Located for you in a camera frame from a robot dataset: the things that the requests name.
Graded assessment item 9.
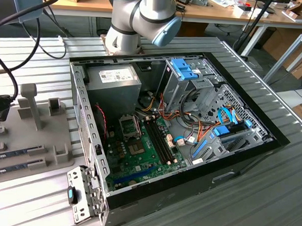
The metal expansion bracket cover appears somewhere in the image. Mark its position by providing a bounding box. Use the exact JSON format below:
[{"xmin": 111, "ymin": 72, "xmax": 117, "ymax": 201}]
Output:
[{"xmin": 64, "ymin": 164, "xmax": 111, "ymax": 226}]

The grey metal drive cage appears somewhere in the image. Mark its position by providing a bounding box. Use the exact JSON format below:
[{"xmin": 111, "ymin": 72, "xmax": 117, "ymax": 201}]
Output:
[{"xmin": 155, "ymin": 56, "xmax": 227, "ymax": 118}]

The black case fan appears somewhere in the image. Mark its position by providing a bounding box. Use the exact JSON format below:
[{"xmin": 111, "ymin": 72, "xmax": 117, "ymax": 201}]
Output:
[{"xmin": 92, "ymin": 102, "xmax": 110, "ymax": 143}]

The small open cardboard box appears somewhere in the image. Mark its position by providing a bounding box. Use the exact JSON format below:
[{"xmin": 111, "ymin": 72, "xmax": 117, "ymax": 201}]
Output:
[{"xmin": 285, "ymin": 0, "xmax": 302, "ymax": 16}]

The blue disk carrier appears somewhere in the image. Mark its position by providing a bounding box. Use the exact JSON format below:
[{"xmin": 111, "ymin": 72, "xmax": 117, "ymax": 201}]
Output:
[{"xmin": 211, "ymin": 125, "xmax": 231, "ymax": 138}]

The yellow black wire bundle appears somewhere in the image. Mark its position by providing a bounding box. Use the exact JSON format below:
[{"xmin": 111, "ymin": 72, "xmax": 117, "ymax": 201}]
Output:
[{"xmin": 140, "ymin": 101, "xmax": 159, "ymax": 113}]

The light blue disk wire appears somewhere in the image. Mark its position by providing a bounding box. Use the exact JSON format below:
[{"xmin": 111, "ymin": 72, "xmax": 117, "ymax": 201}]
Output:
[{"xmin": 217, "ymin": 105, "xmax": 241, "ymax": 125}]

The grey parts rack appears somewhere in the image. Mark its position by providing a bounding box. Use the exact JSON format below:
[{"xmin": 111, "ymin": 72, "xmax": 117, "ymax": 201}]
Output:
[{"xmin": 0, "ymin": 81, "xmax": 79, "ymax": 191}]

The black PC case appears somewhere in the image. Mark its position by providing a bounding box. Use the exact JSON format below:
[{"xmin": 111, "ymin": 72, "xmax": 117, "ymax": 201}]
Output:
[{"xmin": 60, "ymin": 44, "xmax": 295, "ymax": 226}]

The red orange wire bundle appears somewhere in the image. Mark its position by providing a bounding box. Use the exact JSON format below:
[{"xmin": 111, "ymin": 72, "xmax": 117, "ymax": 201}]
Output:
[{"xmin": 157, "ymin": 92, "xmax": 217, "ymax": 145}]

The perforated metal disk bay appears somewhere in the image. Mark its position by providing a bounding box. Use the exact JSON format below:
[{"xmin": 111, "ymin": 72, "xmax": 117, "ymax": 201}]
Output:
[{"xmin": 198, "ymin": 82, "xmax": 278, "ymax": 150}]

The red fan wire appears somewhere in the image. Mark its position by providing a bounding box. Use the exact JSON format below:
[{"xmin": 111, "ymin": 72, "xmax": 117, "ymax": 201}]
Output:
[{"xmin": 93, "ymin": 104, "xmax": 110, "ymax": 141}]

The black blue latch knob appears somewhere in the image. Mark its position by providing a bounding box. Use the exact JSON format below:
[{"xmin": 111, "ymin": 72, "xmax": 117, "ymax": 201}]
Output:
[{"xmin": 66, "ymin": 185, "xmax": 80, "ymax": 206}]

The thin cable with pale plug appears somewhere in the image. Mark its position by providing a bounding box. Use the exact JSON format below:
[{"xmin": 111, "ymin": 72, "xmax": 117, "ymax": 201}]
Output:
[{"xmin": 27, "ymin": 17, "xmax": 70, "ymax": 61}]

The blue bay rail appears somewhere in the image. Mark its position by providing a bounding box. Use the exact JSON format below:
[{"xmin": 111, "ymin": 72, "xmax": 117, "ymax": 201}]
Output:
[{"xmin": 191, "ymin": 139, "xmax": 209, "ymax": 160}]

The black RAM slot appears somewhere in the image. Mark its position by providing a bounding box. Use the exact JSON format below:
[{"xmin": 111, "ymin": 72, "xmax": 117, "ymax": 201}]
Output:
[
  {"xmin": 148, "ymin": 118, "xmax": 179, "ymax": 162},
  {"xmin": 142, "ymin": 119, "xmax": 171, "ymax": 164}
]

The black tripod pole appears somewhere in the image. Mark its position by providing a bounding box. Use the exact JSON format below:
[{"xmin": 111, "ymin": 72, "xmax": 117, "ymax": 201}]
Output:
[{"xmin": 232, "ymin": 0, "xmax": 275, "ymax": 62}]

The blue expansion slot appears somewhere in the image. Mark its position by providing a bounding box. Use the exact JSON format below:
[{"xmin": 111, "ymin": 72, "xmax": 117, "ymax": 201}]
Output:
[{"xmin": 112, "ymin": 163, "xmax": 156, "ymax": 189}]

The white paper box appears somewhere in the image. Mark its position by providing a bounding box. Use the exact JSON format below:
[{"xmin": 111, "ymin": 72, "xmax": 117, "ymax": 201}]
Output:
[{"xmin": 233, "ymin": 5, "xmax": 270, "ymax": 19}]

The grey power supply unit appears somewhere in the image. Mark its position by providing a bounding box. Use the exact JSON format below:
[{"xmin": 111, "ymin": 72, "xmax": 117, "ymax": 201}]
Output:
[{"xmin": 83, "ymin": 61, "xmax": 143, "ymax": 123}]

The green motherboard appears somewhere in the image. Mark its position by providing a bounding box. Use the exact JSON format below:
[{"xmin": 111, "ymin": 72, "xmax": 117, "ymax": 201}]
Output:
[{"xmin": 102, "ymin": 113, "xmax": 191, "ymax": 196}]

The CPU socket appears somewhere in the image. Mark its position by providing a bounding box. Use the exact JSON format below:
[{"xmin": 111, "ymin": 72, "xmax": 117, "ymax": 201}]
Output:
[{"xmin": 126, "ymin": 139, "xmax": 147, "ymax": 157}]

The blue RAM stick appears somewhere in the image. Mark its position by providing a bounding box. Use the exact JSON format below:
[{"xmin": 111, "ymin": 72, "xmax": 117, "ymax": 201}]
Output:
[
  {"xmin": 0, "ymin": 145, "xmax": 30, "ymax": 162},
  {"xmin": 0, "ymin": 160, "xmax": 30, "ymax": 180}
]

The white plug blue wire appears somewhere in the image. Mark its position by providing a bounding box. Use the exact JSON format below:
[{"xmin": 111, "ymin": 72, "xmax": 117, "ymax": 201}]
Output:
[{"xmin": 174, "ymin": 135, "xmax": 186, "ymax": 148}]

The grey lower disk bay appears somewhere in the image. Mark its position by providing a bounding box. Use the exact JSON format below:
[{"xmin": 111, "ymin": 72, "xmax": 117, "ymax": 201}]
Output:
[{"xmin": 188, "ymin": 127, "xmax": 269, "ymax": 171}]

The aluminium profile frame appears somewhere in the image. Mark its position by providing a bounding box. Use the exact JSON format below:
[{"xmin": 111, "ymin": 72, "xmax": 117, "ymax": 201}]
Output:
[{"xmin": 263, "ymin": 31, "xmax": 302, "ymax": 86}]

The beige board connector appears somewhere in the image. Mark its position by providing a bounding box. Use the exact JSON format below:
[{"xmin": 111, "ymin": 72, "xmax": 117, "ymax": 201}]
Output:
[{"xmin": 165, "ymin": 133, "xmax": 175, "ymax": 148}]

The blue drive latch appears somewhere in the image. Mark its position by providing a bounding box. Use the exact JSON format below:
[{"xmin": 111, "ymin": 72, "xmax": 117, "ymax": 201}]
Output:
[{"xmin": 169, "ymin": 57, "xmax": 203, "ymax": 81}]

